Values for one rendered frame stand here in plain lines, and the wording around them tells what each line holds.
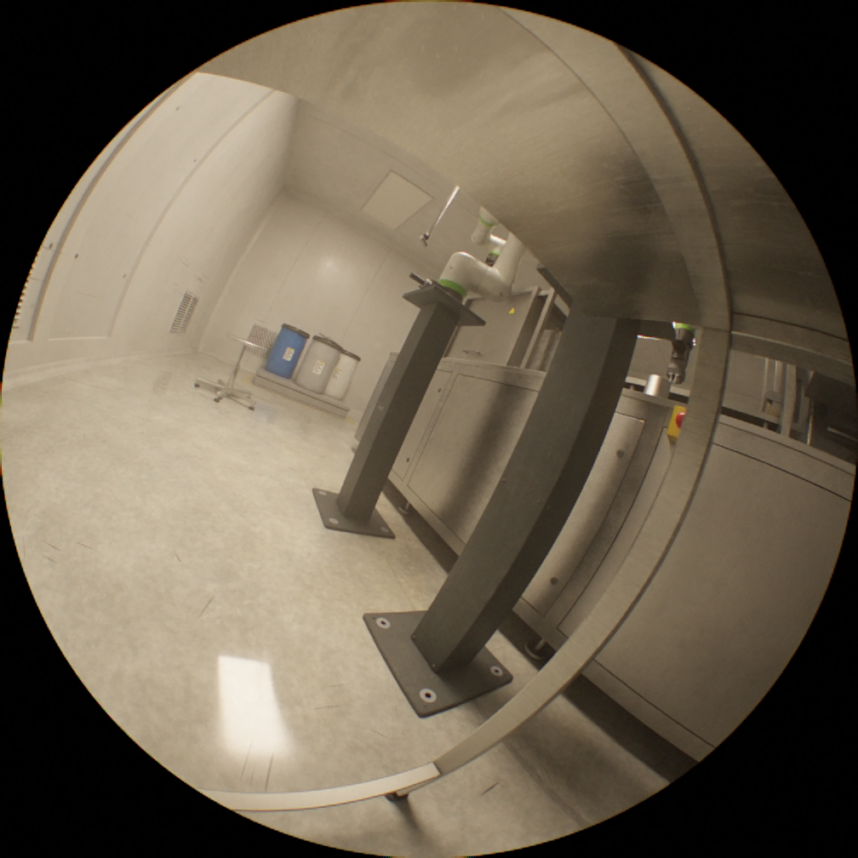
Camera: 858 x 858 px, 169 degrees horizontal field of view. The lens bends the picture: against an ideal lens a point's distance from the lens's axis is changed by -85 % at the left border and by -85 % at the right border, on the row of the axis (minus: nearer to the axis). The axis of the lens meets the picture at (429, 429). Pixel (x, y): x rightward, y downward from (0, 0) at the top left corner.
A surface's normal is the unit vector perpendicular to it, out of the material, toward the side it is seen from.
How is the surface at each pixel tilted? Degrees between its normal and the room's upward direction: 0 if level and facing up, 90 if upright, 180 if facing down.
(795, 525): 90
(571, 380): 90
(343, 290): 90
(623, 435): 90
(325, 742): 0
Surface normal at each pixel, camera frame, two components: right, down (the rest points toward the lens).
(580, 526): -0.78, -0.32
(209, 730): 0.41, -0.91
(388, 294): 0.47, 0.27
